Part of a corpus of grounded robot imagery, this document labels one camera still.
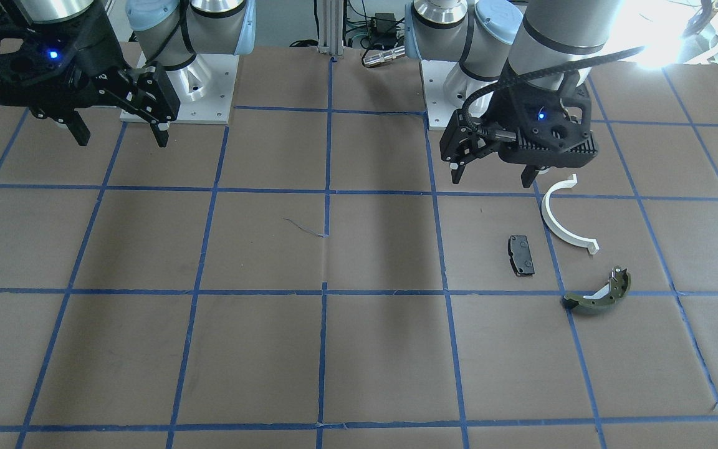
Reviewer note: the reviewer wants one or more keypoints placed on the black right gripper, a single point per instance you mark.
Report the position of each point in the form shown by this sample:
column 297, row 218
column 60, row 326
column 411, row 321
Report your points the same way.
column 98, row 70

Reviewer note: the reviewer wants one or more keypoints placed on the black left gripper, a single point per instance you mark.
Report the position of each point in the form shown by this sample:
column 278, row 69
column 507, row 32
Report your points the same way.
column 508, row 107

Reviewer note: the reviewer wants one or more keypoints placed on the white curved plastic bracket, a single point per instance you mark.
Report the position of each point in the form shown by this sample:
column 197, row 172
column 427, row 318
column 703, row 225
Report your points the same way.
column 592, row 245

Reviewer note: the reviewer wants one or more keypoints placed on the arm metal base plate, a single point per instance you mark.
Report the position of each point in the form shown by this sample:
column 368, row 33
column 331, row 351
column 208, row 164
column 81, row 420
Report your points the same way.
column 446, row 86
column 205, row 88

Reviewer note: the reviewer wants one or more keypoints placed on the olive green brake shoe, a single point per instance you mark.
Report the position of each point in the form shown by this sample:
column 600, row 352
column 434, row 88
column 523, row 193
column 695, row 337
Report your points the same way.
column 614, row 291

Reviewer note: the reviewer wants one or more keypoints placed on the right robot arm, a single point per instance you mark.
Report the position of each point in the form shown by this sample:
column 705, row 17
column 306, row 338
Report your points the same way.
column 163, row 28

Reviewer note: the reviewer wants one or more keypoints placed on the black brake pad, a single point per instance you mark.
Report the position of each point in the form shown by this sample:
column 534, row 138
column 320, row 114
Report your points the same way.
column 520, row 256

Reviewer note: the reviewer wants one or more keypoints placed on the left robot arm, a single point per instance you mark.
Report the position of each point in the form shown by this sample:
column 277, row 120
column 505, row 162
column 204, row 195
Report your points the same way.
column 546, row 34

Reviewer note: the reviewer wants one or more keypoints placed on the aluminium frame post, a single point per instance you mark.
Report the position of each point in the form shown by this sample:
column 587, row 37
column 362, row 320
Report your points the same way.
column 330, row 23

